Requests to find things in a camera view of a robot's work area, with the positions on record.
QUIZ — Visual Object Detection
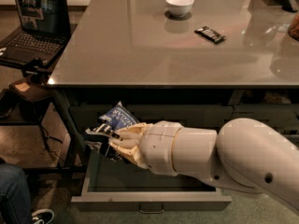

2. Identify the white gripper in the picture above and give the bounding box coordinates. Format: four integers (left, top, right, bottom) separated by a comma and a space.
109, 121, 183, 176

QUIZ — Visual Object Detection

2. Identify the blue chip bag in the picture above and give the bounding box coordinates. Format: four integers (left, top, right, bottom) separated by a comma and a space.
84, 101, 139, 163

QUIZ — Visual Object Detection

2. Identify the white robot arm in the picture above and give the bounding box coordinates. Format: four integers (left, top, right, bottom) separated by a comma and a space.
109, 118, 299, 213

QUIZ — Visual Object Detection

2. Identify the open grey middle drawer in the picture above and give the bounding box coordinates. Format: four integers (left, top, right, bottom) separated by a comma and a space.
72, 150, 232, 214

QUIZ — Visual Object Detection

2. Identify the grey top left drawer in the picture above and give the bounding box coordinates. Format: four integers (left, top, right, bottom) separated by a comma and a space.
69, 105, 233, 131

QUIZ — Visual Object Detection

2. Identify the dark bag with tag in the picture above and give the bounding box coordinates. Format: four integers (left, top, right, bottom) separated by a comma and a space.
9, 77, 50, 103

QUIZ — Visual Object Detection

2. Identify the grey top right drawer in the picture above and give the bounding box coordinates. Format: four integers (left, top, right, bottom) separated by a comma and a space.
232, 105, 299, 131

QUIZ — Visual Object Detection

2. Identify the black and white sneaker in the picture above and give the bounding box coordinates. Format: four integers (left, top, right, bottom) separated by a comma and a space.
32, 209, 54, 224

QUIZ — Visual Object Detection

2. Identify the black laptop stand cart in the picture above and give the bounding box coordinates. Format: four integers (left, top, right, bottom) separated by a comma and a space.
0, 23, 88, 173

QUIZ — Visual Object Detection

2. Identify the black candy bar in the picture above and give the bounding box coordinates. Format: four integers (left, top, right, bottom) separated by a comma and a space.
194, 26, 225, 44

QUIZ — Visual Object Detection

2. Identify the person's leg in jeans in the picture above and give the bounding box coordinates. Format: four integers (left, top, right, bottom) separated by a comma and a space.
0, 163, 32, 224

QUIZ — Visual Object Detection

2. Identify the white ceramic bowl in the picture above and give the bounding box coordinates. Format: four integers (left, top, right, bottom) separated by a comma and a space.
165, 0, 194, 17

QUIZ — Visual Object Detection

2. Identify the black open laptop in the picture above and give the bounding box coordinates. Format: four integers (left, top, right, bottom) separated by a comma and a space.
0, 0, 71, 67

